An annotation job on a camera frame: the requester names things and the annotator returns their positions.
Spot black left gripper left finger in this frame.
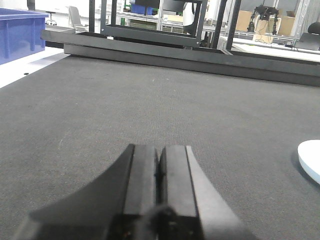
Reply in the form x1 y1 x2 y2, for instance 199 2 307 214
13 144 158 240

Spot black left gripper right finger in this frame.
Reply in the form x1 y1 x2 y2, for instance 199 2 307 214
159 145 257 240

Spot light blue round tray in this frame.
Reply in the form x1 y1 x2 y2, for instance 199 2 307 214
297 139 320 185

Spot blue crate on far shelf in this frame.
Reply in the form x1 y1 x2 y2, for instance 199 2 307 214
130 4 153 16

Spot black fabric table mat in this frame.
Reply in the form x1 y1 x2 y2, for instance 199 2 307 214
0 56 320 240

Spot white chair background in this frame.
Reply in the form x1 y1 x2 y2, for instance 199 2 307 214
66 5 89 32

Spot black stool background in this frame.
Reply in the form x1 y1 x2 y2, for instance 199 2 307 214
45 11 57 26

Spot blue plastic storage bin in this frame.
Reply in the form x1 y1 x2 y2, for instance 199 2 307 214
0 7 49 64

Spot cardboard boxes in background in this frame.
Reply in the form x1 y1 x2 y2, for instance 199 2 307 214
235 10 296 36

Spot black robot on stand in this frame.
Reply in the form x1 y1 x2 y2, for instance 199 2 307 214
247 4 279 35

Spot black metal frame rack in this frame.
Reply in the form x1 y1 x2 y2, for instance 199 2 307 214
89 0 241 49

